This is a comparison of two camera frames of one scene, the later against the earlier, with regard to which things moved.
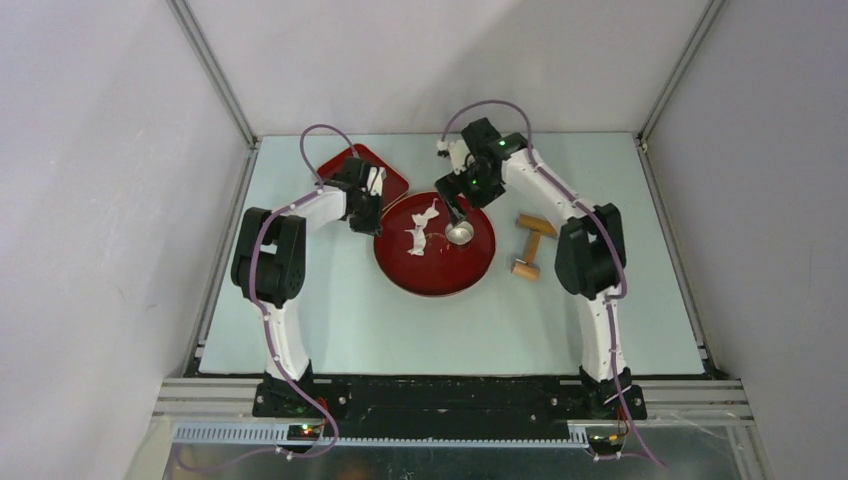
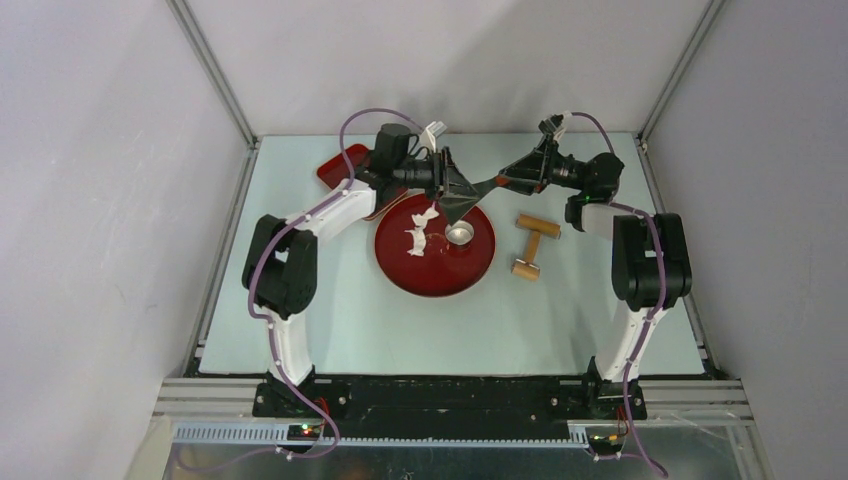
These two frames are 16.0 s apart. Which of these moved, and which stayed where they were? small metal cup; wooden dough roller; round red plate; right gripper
Moved: right gripper
Stayed: round red plate; wooden dough roller; small metal cup
